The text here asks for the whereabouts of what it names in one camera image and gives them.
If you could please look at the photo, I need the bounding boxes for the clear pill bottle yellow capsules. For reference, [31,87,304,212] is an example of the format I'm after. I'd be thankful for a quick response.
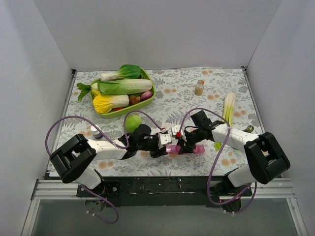
[194,80,204,95]

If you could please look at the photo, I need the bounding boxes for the floral table mat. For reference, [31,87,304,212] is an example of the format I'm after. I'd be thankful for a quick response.
[55,68,264,177]

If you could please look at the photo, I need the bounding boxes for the green plastic tray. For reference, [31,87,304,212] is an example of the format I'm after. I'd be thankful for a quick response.
[101,68,157,118]

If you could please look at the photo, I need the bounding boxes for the long green napa cabbage toy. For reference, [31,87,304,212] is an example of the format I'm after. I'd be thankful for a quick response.
[97,79,152,95]

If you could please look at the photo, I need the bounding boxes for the green celery stalk toy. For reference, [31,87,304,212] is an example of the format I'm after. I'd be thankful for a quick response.
[213,91,237,151]

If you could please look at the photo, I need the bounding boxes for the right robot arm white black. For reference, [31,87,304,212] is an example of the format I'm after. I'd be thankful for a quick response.
[180,111,290,196]

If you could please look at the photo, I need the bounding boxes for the red pepper toy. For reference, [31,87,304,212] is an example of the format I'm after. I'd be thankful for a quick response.
[112,107,125,111]

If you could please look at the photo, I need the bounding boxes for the bok choy toy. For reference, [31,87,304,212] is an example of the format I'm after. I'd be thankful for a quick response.
[100,64,141,82]

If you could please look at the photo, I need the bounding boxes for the round green cabbage toy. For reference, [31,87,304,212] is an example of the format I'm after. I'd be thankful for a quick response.
[125,115,142,132]

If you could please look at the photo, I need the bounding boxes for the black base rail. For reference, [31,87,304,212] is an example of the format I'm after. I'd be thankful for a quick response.
[76,176,254,208]

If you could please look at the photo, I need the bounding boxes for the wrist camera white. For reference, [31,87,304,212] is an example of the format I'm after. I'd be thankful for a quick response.
[171,125,182,139]
[157,130,172,148]

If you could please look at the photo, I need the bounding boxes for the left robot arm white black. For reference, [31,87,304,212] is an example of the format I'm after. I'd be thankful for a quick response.
[50,124,172,197]

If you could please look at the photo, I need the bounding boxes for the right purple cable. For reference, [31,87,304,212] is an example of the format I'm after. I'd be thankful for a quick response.
[180,107,258,213]

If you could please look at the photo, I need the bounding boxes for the green round jar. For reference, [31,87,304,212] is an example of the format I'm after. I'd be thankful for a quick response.
[245,125,254,133]

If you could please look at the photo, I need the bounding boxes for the purple onion toy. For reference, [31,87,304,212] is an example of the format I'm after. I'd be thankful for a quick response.
[140,91,153,101]

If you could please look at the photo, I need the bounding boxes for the brown mushroom toy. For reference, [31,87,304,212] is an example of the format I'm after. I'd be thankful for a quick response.
[129,95,141,106]

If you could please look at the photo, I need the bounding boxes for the yellow cabbage toy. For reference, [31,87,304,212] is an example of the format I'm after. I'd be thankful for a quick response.
[93,95,129,114]

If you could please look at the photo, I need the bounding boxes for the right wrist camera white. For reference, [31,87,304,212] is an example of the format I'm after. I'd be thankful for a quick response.
[171,125,182,139]

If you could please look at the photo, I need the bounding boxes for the small white cap blue bottle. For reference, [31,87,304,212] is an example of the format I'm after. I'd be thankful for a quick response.
[91,126,103,140]

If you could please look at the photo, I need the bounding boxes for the pink weekly pill organizer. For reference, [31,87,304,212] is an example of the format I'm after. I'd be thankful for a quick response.
[166,145,205,154]

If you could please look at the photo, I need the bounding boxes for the white radish with leaves toy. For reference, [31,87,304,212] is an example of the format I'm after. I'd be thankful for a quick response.
[77,83,98,102]

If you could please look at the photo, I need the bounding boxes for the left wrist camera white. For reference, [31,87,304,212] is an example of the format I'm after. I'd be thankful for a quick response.
[157,130,172,148]

